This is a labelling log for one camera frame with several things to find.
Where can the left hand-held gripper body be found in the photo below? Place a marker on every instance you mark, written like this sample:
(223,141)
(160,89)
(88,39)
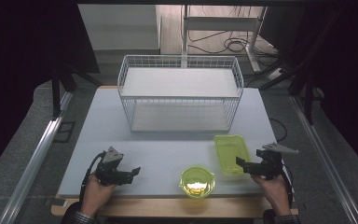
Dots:
(110,169)

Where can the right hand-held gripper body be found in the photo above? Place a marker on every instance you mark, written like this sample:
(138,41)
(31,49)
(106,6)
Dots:
(272,163)

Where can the person's left hand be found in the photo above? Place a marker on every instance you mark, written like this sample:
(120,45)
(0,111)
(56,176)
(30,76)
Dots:
(94,194)

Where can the person's right hand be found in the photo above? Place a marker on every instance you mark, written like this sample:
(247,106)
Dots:
(275,193)

